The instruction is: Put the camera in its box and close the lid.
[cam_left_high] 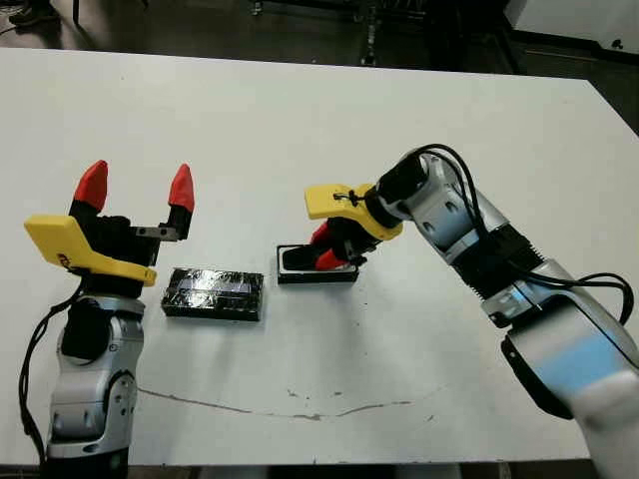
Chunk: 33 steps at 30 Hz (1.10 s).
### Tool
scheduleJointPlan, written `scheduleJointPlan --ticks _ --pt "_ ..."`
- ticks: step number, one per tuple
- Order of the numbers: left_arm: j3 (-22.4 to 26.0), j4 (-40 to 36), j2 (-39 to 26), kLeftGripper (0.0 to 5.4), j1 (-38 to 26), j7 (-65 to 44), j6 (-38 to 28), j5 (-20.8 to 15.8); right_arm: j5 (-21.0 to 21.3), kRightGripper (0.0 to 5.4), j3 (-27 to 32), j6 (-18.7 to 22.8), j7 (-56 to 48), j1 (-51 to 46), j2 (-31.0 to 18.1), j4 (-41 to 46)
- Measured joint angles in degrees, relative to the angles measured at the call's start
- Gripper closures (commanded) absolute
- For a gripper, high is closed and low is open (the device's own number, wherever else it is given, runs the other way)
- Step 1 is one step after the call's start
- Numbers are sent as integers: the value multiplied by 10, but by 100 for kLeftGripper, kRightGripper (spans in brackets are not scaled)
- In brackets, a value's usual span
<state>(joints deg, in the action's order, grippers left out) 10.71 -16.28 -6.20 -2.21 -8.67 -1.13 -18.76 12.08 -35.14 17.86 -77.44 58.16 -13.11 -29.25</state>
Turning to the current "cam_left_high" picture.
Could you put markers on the left gripper black and yellow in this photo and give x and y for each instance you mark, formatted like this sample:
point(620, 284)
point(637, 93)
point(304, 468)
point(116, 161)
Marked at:
point(115, 244)

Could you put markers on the right gripper black and yellow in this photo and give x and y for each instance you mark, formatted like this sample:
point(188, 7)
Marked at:
point(339, 202)

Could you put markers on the slim black camera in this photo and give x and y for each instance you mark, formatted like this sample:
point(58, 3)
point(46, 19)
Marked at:
point(297, 260)

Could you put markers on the shiny black rectangular box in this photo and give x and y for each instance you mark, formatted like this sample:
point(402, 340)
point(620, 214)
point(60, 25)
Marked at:
point(214, 294)

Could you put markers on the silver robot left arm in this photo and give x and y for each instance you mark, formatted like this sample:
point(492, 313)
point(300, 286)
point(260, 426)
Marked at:
point(90, 399)

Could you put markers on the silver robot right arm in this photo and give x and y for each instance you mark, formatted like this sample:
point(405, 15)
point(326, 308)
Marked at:
point(574, 349)

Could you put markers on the black box with white liner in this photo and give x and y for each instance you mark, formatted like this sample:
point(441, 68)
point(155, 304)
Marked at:
point(299, 279)

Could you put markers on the black wheeled gantry stand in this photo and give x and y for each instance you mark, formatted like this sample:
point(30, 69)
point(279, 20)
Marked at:
point(370, 45)

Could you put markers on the small black knob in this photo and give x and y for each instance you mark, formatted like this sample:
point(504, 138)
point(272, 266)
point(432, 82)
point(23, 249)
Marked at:
point(617, 44)

